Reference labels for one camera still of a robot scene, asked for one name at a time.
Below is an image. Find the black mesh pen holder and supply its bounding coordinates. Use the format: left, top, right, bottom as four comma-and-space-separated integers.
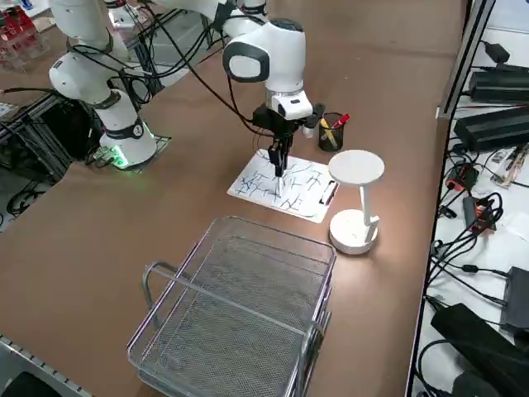
317, 112, 346, 152

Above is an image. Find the flat black box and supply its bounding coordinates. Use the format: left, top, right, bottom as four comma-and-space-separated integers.
498, 266, 529, 332

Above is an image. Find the scribbled A4 paper sheet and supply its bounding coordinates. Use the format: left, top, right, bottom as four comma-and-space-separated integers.
227, 152, 331, 218

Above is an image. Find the long black power brick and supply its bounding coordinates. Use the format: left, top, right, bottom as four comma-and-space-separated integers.
469, 69, 529, 104

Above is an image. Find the clear rack with red items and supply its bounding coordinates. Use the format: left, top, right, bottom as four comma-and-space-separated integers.
0, 7, 53, 72

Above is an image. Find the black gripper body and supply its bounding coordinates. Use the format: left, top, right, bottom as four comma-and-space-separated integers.
252, 105, 309, 141

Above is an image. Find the white round desk lamp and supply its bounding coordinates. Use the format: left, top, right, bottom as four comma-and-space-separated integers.
327, 149, 386, 256

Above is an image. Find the yellow highlighter pen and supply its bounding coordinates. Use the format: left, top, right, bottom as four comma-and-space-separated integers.
320, 117, 336, 146

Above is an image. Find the black aluminium frame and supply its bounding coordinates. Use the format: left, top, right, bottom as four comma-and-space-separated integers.
0, 88, 102, 185

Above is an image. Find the aluminium profile post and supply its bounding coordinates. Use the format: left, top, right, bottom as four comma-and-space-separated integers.
436, 0, 497, 121

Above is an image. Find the large black pouch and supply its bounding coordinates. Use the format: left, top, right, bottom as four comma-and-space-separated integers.
431, 303, 529, 397

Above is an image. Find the grey slotted rail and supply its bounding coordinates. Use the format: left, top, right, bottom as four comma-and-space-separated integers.
0, 333, 94, 397

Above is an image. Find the small black power adapter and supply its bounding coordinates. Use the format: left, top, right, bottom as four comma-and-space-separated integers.
482, 40, 512, 64

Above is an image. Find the silver mesh file tray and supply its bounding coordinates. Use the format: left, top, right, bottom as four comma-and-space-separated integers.
126, 216, 338, 397

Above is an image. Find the white clipboard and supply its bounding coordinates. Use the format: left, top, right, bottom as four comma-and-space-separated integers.
226, 151, 341, 225

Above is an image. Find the orange black electronic device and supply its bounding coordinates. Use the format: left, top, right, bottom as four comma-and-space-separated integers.
461, 195, 498, 236
445, 162, 480, 192

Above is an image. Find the black cable with inline block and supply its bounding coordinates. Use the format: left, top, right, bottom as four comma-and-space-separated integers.
427, 237, 513, 309

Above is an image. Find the large black power brick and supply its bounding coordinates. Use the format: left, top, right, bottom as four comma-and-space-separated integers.
453, 105, 529, 152

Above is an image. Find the black clipboard clip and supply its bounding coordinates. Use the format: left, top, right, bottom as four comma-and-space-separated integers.
318, 179, 339, 207

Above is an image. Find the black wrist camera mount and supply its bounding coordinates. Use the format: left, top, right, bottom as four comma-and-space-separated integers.
303, 103, 326, 140

